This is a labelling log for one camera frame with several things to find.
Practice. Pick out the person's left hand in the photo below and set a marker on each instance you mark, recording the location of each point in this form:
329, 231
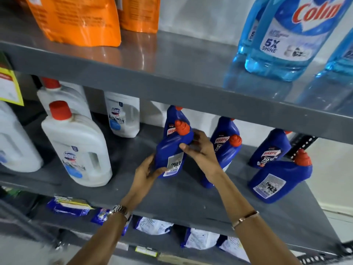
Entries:
139, 182

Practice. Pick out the person's right hand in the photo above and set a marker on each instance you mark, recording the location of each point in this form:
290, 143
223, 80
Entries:
206, 160

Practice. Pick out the person's left thumb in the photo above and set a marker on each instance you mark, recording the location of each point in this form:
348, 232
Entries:
160, 171

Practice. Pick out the person's right thumb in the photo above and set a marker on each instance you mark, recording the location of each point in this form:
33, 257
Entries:
189, 150

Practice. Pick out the blue toilet cleaner bottle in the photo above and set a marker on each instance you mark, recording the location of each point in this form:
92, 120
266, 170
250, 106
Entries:
271, 151
173, 117
226, 151
284, 176
169, 151

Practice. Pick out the person's right forearm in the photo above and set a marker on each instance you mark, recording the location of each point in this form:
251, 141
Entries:
248, 223

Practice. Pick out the person's left forearm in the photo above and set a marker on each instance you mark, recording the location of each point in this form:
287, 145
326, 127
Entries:
102, 240

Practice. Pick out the blue and white pouch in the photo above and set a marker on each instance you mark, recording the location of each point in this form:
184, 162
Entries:
234, 247
153, 225
200, 238
69, 206
100, 216

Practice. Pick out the silver wristwatch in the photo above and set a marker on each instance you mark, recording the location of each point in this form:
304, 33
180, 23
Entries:
120, 210

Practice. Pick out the small white cleaner bottle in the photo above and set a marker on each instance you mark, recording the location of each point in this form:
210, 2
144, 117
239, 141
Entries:
122, 115

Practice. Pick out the grey metal shelf rack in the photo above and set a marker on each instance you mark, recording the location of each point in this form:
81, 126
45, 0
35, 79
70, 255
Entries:
165, 79

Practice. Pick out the yellow shelf label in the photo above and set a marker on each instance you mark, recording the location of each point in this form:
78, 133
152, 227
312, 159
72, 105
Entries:
146, 251

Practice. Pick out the white cleaner bottle red cap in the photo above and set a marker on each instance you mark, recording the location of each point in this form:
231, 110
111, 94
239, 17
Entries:
66, 99
80, 151

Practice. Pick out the clear blue glass cleaner bottle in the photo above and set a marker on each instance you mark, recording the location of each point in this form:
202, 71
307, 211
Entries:
249, 30
340, 60
292, 33

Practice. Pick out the orange pouch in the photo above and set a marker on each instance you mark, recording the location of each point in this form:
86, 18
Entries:
139, 13
80, 19

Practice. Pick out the yellow price tag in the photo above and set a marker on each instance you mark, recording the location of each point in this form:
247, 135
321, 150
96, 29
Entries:
9, 86

